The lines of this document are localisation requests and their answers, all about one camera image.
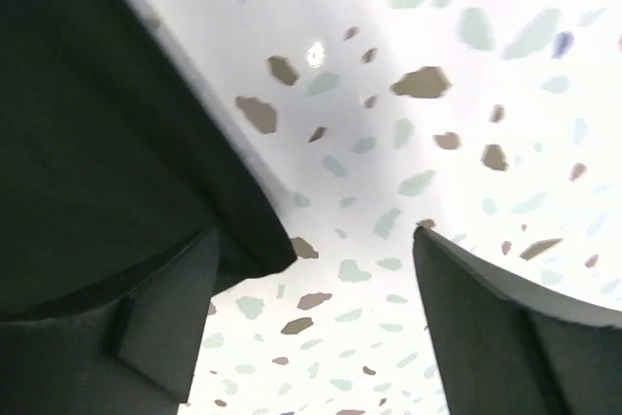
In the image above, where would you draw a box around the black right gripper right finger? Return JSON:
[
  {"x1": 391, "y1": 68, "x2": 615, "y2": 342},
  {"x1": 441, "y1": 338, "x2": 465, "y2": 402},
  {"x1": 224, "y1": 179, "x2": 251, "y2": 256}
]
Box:
[{"x1": 413, "y1": 226, "x2": 621, "y2": 415}]

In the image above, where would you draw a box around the black t-shirt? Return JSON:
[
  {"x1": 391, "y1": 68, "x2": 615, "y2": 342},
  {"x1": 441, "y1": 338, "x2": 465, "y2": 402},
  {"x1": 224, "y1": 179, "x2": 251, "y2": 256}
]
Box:
[{"x1": 1, "y1": 0, "x2": 295, "y2": 314}]

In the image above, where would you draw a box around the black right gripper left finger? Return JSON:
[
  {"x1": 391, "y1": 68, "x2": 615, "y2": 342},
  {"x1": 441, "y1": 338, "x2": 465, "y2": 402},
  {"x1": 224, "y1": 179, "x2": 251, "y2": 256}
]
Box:
[{"x1": 1, "y1": 230, "x2": 220, "y2": 414}]

